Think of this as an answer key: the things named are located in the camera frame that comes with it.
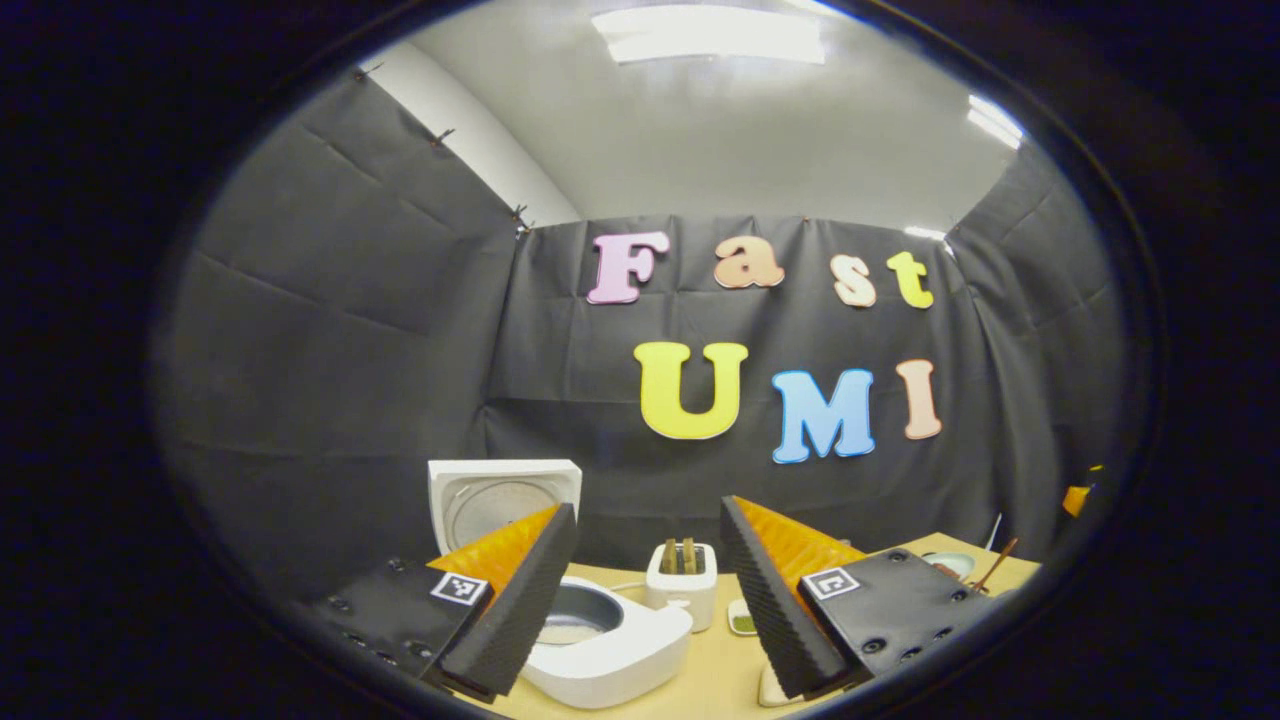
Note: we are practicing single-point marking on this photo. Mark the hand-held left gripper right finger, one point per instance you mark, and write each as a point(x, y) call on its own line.
point(775, 610)

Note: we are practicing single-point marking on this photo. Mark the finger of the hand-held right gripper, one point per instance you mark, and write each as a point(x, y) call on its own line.
point(1078, 497)

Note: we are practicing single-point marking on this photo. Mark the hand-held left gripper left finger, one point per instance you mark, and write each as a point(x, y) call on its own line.
point(515, 620)

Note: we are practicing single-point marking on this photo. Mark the brown wooden spoon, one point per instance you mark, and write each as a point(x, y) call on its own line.
point(998, 565)

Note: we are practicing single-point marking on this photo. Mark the white rice cooker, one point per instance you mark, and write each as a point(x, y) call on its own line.
point(610, 670)

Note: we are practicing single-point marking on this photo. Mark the white divided grain tray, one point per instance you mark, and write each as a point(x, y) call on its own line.
point(742, 622)

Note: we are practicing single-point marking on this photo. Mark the white toaster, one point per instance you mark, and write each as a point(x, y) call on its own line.
point(685, 598)

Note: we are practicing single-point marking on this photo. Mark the brown toast slice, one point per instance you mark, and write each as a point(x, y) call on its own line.
point(668, 555)
point(689, 553)

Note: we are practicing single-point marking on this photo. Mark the green plate with brown food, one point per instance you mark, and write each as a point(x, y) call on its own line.
point(950, 565)

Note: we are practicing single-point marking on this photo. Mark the black backdrop cloth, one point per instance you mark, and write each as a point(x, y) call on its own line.
point(380, 340)

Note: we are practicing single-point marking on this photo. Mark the small ceiling light panel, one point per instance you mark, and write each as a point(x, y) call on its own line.
point(995, 122)

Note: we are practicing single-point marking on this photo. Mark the black binder clip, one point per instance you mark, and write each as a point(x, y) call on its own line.
point(520, 217)
point(443, 136)
point(367, 71)

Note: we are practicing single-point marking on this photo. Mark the large ceiling light panel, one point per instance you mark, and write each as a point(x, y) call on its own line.
point(710, 33)

